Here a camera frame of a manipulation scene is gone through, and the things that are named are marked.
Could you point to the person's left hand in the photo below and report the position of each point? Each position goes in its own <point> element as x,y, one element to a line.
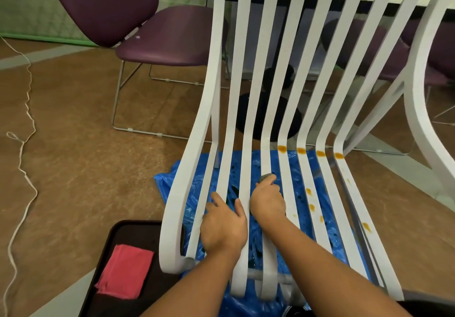
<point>224,228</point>

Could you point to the person's right hand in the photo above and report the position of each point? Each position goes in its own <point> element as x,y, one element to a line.
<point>266,199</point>

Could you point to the grey cleaning cloth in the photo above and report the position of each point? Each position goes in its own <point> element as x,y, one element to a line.
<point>264,177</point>

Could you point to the white slatted chair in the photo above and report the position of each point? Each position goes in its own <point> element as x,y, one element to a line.
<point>199,132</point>

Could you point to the person's right forearm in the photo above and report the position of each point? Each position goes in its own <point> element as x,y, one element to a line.
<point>327,274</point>

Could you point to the person's left forearm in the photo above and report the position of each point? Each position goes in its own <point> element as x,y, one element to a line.
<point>195,288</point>

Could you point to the purple lounge chair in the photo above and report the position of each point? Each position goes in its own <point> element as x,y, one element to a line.
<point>106,4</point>
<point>440,50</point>

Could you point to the blue plastic sheet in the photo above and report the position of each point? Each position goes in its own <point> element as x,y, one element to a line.
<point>167,182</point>

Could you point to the black round table base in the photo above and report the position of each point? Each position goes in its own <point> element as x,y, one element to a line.
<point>256,114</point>

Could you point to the dark brown tray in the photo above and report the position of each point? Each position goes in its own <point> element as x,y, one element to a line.
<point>131,231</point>

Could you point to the pink cloth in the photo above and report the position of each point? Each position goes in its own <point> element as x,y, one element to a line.
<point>124,272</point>

